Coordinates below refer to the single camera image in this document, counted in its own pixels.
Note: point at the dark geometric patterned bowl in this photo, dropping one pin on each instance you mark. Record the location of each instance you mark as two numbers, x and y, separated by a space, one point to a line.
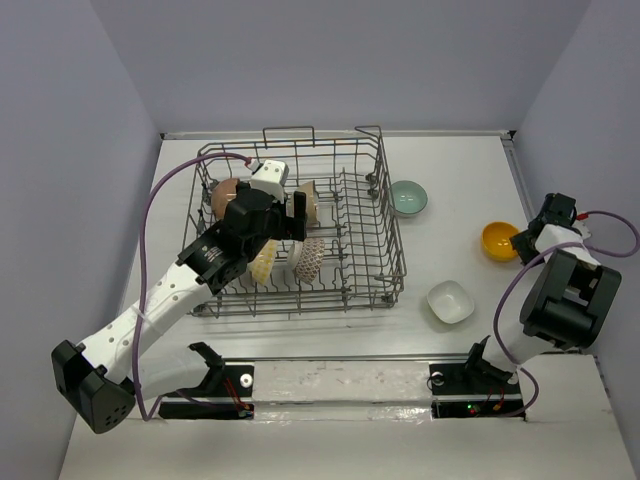
305 258

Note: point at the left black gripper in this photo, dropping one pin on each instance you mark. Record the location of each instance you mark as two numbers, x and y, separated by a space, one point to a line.
290 229

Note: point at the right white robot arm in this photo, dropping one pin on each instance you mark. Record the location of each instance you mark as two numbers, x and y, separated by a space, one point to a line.
568 303

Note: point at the yellow sun patterned bowl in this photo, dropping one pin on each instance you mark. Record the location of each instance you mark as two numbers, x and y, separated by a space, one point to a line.
261 267

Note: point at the brown wooden bowl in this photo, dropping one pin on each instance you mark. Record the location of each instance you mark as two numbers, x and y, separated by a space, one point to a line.
222 194

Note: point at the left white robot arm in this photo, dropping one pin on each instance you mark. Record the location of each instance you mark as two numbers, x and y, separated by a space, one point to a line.
100 376

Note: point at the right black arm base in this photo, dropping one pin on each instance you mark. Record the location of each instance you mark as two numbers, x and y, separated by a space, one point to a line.
472 388

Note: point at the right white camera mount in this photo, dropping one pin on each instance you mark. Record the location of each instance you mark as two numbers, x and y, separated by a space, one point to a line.
582 228

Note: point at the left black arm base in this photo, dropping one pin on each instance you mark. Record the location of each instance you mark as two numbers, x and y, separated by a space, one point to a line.
224 393

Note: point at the white square bowl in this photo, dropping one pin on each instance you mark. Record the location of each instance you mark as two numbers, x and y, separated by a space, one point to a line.
450 302

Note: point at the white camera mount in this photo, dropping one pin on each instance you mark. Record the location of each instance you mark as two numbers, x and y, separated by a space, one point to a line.
269 176
582 228

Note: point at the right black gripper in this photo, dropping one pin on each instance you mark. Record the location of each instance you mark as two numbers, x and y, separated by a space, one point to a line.
520 244

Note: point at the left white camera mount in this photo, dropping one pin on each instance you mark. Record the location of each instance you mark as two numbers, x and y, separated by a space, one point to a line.
269 176

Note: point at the white round bowl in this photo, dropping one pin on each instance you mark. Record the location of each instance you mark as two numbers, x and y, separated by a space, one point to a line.
311 202

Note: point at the light teal bowl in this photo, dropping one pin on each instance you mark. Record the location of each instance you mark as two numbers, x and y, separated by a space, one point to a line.
409 198

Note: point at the orange yellow bowl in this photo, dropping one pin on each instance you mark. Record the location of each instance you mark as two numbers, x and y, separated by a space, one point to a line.
496 241

